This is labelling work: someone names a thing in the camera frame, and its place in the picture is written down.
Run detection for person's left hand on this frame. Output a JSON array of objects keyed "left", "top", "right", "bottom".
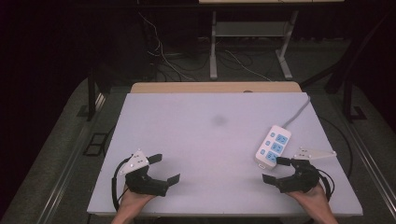
[{"left": 119, "top": 185, "right": 157, "bottom": 217}]

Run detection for person's right hand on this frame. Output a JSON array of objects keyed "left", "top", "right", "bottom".
[{"left": 285, "top": 182, "right": 332, "bottom": 216}]

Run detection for aluminium floor rail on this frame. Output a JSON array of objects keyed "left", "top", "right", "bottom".
[
  {"left": 36, "top": 92, "right": 107, "bottom": 224},
  {"left": 341, "top": 119, "right": 396, "bottom": 216}
]

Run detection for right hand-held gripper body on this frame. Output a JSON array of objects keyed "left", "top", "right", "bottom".
[{"left": 276, "top": 147, "right": 338, "bottom": 194}]

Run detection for black stand leg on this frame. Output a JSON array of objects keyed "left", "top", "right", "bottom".
[{"left": 341, "top": 36, "right": 369, "bottom": 123}]

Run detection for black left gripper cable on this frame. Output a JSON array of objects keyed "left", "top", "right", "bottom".
[{"left": 110, "top": 156, "right": 133, "bottom": 213}]

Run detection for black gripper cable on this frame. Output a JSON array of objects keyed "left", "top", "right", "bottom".
[
  {"left": 110, "top": 156, "right": 133, "bottom": 213},
  {"left": 317, "top": 167, "right": 336, "bottom": 203}
]

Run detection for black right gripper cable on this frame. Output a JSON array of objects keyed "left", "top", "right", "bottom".
[{"left": 317, "top": 167, "right": 336, "bottom": 203}]

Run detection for grey power strip cable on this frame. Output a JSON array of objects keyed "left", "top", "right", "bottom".
[{"left": 281, "top": 95, "right": 312, "bottom": 129}]

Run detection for white table board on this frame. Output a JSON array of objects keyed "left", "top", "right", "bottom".
[{"left": 86, "top": 91, "right": 364, "bottom": 217}]

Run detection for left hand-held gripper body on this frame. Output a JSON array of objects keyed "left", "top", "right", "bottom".
[{"left": 119, "top": 148, "right": 169, "bottom": 198}]

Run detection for white power strip blue sockets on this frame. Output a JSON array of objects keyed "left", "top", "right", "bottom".
[{"left": 254, "top": 124, "right": 292, "bottom": 171}]

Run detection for thin black floor cable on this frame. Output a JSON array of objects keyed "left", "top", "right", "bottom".
[{"left": 317, "top": 115, "right": 355, "bottom": 180}]

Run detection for grey metal stand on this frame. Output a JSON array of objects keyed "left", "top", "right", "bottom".
[{"left": 209, "top": 9, "right": 299, "bottom": 81}]

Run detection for white floor cable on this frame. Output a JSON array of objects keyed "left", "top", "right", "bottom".
[
  {"left": 137, "top": 11, "right": 196, "bottom": 82},
  {"left": 223, "top": 49, "right": 273, "bottom": 82}
]

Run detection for wooden table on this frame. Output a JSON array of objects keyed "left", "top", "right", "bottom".
[{"left": 129, "top": 81, "right": 303, "bottom": 94}]

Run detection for black floor frame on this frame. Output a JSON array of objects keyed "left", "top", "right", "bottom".
[{"left": 82, "top": 132, "right": 109, "bottom": 157}]

